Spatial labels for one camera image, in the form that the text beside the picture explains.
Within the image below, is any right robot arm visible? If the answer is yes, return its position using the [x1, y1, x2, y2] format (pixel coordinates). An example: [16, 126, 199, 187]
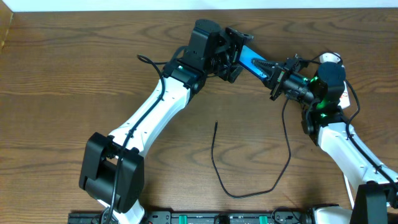
[250, 52, 397, 223]

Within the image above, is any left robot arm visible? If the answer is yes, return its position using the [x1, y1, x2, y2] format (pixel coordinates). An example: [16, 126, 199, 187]
[79, 19, 253, 223]

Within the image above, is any white power strip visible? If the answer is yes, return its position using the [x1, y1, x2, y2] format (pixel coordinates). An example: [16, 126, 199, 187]
[317, 59, 350, 109]

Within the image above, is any blue screen Galaxy smartphone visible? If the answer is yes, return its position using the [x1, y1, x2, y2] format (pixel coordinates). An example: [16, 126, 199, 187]
[239, 45, 269, 81]

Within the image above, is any white USB wall charger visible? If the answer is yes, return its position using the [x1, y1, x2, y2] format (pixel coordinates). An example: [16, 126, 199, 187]
[319, 52, 341, 63]

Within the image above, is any black USB charging cable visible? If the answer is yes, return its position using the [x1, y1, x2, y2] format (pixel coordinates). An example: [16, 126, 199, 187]
[211, 98, 292, 199]

